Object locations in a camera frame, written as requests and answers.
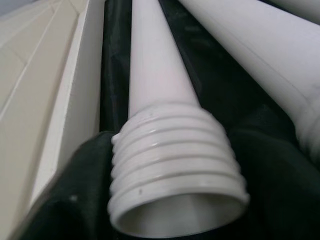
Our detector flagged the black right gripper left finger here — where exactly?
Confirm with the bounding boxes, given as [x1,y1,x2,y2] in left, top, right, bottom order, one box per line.
[18,130,120,240]

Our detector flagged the white plastic table leg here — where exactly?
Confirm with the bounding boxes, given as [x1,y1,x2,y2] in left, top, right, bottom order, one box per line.
[178,0,320,163]
[271,0,320,12]
[106,0,251,240]

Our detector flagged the white plastic table top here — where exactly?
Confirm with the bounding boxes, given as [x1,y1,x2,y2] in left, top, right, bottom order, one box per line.
[0,0,106,208]

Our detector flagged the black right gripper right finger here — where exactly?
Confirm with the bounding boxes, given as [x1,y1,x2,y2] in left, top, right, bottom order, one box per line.
[212,122,320,240]

